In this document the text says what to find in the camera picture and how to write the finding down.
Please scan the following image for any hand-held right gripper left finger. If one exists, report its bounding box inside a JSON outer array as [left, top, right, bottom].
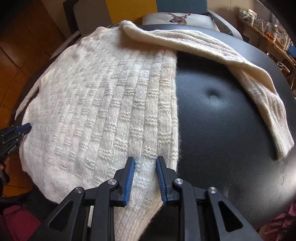
[[35, 156, 136, 241]]

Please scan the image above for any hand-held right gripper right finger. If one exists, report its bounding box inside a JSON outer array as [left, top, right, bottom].
[[156, 156, 262, 241]]

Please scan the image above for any cream knit sweater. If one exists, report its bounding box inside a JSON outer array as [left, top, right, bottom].
[[15, 20, 295, 241]]

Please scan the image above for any white clothes hanger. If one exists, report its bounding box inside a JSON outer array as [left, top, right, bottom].
[[276, 61, 296, 77]]

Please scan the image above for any dark red cloth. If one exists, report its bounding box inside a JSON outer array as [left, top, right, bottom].
[[2, 203, 42, 241]]

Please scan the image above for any wooden wardrobe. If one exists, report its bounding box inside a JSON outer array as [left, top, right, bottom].
[[0, 0, 78, 63]]

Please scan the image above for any pink ruffled bedding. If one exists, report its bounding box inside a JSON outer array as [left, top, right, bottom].
[[264, 204, 296, 241]]

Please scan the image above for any grey yellow blue sofa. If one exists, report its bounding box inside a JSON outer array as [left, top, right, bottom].
[[50, 0, 243, 61]]

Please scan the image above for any deer print pillow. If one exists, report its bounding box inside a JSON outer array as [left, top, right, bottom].
[[142, 12, 220, 32]]

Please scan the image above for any wooden side desk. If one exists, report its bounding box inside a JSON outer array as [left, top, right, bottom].
[[237, 16, 296, 91]]

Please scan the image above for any group of glass jars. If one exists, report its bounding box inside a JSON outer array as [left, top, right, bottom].
[[239, 8, 266, 30]]

